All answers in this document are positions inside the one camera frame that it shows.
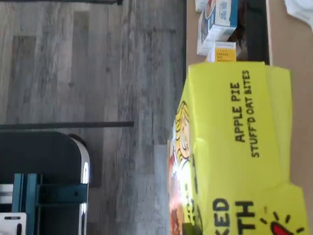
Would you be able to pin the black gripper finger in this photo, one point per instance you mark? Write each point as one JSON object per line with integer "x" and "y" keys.
{"x": 193, "y": 229}

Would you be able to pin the white granola box yellow label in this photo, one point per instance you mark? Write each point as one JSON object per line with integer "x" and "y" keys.
{"x": 223, "y": 52}

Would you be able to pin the black metal rod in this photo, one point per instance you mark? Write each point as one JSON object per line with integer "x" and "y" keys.
{"x": 102, "y": 2}
{"x": 73, "y": 125}

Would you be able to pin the black table silver edge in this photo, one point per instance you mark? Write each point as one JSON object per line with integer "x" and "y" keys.
{"x": 36, "y": 154}

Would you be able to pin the white plastic plate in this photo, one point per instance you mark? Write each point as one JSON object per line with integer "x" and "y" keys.
{"x": 7, "y": 222}

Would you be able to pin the granola bag red label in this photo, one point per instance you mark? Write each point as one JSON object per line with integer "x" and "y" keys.
{"x": 303, "y": 9}

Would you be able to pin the teal metal frame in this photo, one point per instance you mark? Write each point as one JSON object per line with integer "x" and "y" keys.
{"x": 61, "y": 194}

